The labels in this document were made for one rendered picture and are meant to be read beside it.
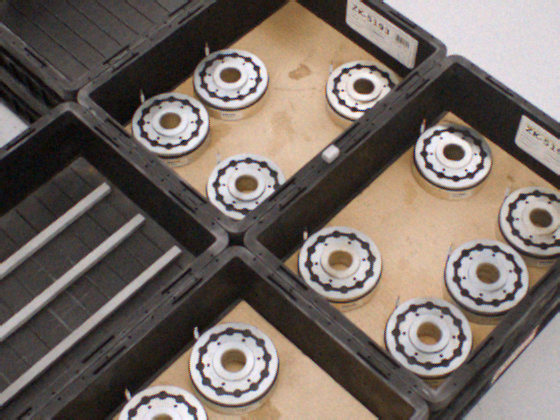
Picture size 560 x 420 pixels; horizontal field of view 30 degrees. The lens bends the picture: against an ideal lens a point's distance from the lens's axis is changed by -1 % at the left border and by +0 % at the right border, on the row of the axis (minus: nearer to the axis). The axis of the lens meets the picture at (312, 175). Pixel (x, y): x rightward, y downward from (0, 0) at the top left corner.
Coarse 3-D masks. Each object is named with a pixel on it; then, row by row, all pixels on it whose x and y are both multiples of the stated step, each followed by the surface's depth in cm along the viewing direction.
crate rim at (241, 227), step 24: (216, 0) 141; (408, 24) 139; (144, 48) 136; (432, 48) 137; (120, 72) 134; (384, 96) 132; (360, 120) 130; (336, 144) 128; (168, 168) 125; (312, 168) 126; (288, 192) 124; (216, 216) 122; (240, 240) 122
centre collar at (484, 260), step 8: (488, 256) 127; (472, 264) 126; (480, 264) 126; (488, 264) 127; (496, 264) 126; (472, 272) 125; (504, 272) 125; (472, 280) 125; (504, 280) 125; (480, 288) 124; (488, 288) 124; (496, 288) 124
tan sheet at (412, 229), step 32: (512, 160) 139; (384, 192) 136; (416, 192) 136; (480, 192) 136; (512, 192) 136; (352, 224) 133; (384, 224) 133; (416, 224) 133; (448, 224) 133; (480, 224) 133; (384, 256) 131; (416, 256) 131; (384, 288) 128; (416, 288) 128; (352, 320) 126; (384, 320) 126
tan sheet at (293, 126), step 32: (256, 32) 151; (288, 32) 151; (320, 32) 151; (288, 64) 147; (320, 64) 148; (192, 96) 144; (288, 96) 144; (320, 96) 144; (128, 128) 141; (224, 128) 141; (256, 128) 141; (288, 128) 141; (320, 128) 141; (288, 160) 138
